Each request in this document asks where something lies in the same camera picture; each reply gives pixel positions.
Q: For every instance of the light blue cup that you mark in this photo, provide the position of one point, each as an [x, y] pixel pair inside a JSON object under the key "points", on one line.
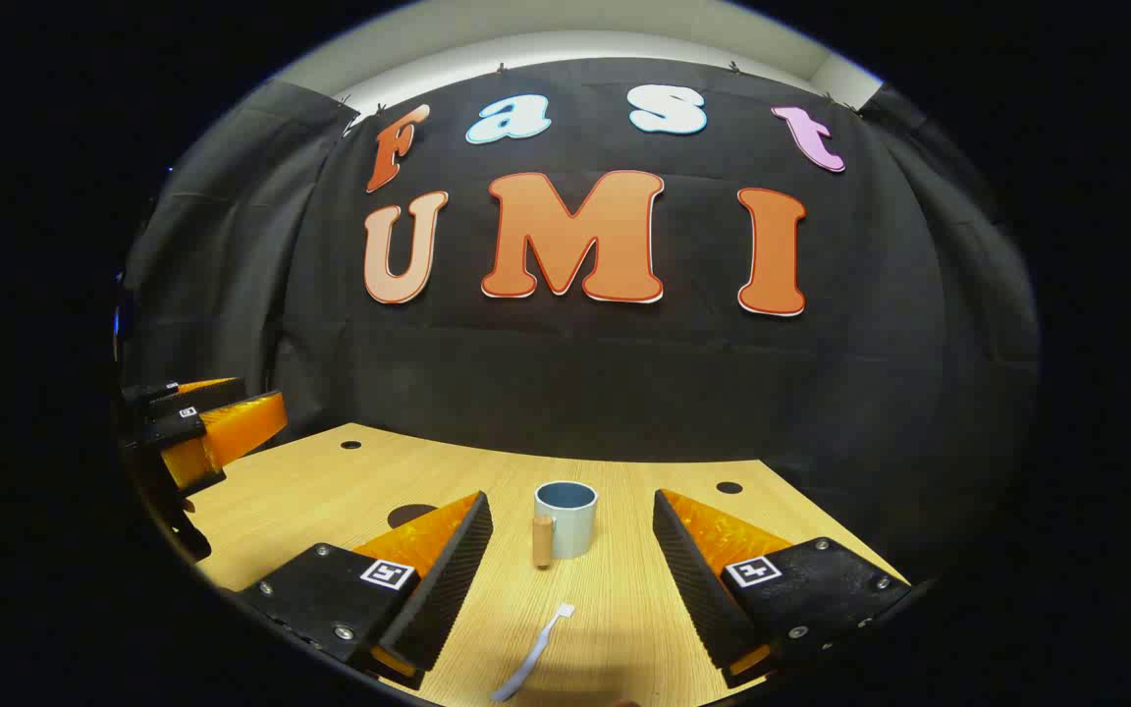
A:
{"points": [[570, 530]]}

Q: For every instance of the dark round coaster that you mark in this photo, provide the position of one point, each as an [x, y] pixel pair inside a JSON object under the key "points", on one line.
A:
{"points": [[408, 514]]}

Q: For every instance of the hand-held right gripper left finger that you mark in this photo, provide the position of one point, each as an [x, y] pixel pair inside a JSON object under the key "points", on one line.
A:
{"points": [[448, 570]]}

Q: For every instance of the white toothbrush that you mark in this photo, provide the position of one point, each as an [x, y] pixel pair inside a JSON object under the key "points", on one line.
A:
{"points": [[530, 658]]}

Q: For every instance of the black backdrop cloth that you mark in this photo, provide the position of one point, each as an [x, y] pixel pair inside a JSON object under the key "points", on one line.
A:
{"points": [[624, 393]]}

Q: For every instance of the wooden desktop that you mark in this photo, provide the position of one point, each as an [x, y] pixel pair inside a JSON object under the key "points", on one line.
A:
{"points": [[330, 491]]}

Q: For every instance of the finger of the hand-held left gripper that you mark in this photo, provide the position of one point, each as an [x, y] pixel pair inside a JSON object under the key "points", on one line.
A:
{"points": [[242, 427], [202, 396]]}

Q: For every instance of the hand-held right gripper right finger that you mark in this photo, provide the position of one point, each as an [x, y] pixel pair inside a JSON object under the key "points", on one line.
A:
{"points": [[698, 579]]}

